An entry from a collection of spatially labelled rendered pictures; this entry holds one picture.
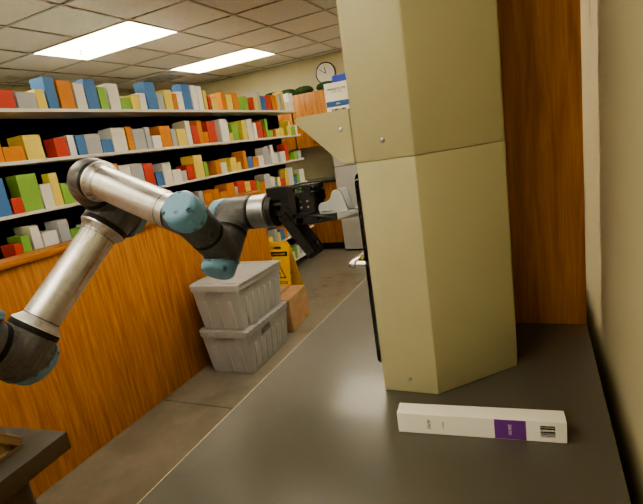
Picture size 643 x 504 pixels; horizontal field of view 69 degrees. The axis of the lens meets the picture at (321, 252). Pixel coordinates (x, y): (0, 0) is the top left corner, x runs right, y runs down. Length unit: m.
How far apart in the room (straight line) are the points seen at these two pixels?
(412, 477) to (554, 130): 0.80
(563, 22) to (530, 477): 0.90
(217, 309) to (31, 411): 1.20
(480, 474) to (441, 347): 0.26
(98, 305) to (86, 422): 0.63
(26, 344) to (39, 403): 1.55
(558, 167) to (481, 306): 0.40
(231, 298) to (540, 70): 2.41
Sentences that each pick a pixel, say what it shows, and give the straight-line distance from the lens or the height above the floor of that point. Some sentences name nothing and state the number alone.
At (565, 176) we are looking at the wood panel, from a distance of 1.21.
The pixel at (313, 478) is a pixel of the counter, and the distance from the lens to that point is 0.83.
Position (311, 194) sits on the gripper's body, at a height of 1.36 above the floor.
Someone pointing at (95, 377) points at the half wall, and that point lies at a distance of 2.95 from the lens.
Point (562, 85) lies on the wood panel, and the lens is 1.20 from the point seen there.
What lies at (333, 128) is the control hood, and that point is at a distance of 0.90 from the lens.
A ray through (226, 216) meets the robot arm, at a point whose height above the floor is 1.33.
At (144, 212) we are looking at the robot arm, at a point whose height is 1.37.
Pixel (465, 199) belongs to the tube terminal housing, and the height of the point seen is 1.31.
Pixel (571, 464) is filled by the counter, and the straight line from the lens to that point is 0.85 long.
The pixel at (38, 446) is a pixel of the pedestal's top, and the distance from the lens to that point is 1.19.
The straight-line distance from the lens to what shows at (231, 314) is 3.19.
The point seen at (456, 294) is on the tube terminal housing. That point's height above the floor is 1.13.
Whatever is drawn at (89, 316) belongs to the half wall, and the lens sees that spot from 2.88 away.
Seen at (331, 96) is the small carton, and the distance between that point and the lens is 0.99.
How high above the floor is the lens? 1.45
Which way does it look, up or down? 13 degrees down
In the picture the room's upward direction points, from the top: 9 degrees counter-clockwise
